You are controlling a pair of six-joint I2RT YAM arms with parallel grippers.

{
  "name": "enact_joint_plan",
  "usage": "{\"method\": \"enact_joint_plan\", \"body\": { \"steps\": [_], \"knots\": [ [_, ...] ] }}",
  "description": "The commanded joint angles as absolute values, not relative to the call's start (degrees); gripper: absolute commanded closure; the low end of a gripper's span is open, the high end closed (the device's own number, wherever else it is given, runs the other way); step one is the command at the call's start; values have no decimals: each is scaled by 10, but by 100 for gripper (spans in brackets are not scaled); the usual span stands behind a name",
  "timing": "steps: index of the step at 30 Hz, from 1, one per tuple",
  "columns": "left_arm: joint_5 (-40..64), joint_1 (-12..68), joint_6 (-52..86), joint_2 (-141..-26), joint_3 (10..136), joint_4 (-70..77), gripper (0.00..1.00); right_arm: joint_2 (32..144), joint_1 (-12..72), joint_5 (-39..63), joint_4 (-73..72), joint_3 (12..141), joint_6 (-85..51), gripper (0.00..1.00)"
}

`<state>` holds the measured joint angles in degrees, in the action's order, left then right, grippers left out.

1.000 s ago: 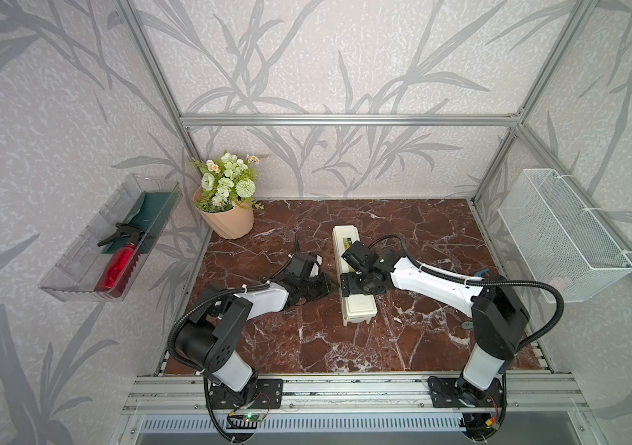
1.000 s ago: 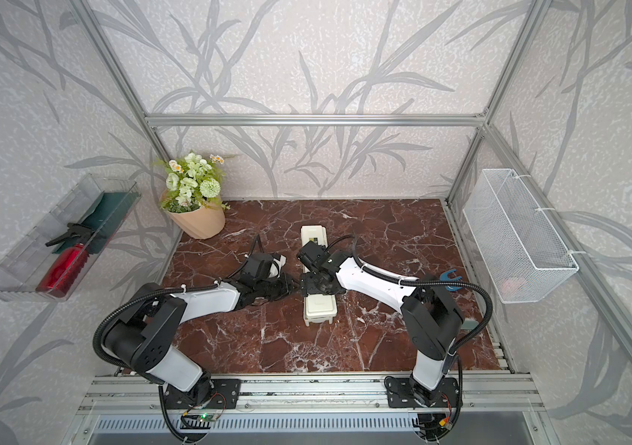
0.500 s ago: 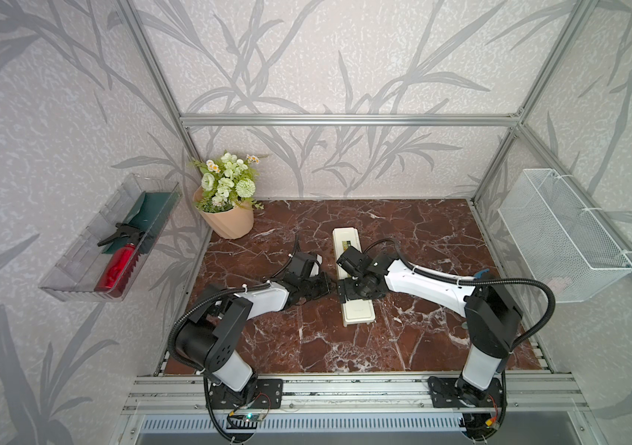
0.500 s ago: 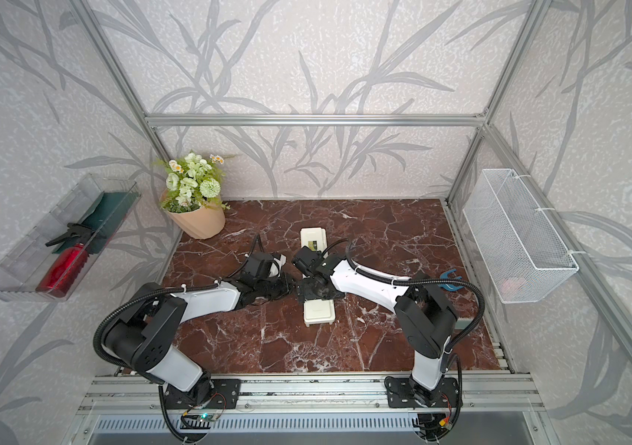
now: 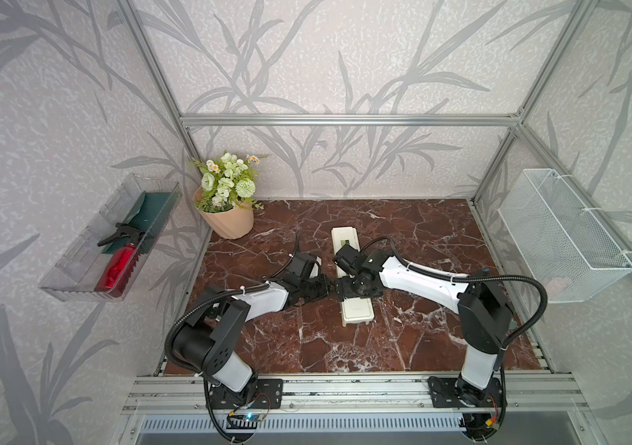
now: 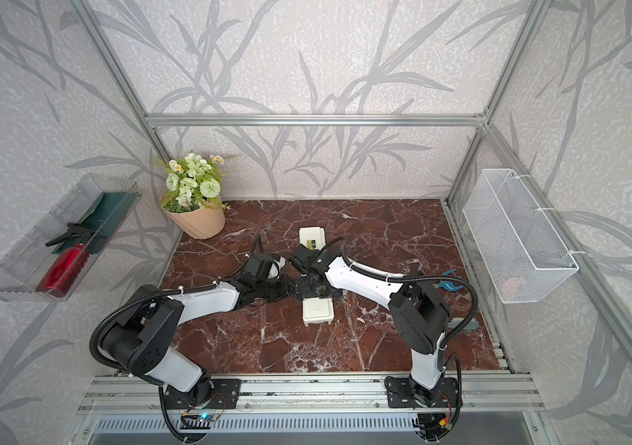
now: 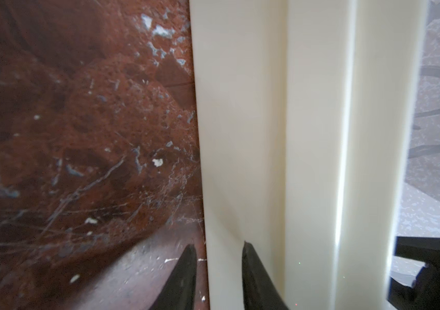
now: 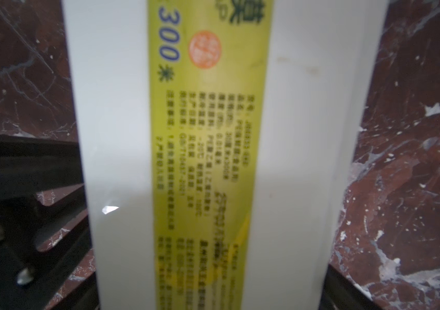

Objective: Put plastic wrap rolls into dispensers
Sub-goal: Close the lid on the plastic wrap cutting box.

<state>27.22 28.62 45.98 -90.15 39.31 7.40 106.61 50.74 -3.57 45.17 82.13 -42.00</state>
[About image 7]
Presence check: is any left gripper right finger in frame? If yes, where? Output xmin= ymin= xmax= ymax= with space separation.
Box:
xmin=242 ymin=242 xmax=288 ymax=310

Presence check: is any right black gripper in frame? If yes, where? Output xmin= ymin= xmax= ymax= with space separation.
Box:
xmin=387 ymin=236 xmax=440 ymax=310

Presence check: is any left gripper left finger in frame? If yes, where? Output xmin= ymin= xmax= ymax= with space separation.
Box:
xmin=149 ymin=244 xmax=198 ymax=310

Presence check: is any cream plastic wrap dispenser base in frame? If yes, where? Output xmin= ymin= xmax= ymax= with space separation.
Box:
xmin=190 ymin=1 xmax=288 ymax=309

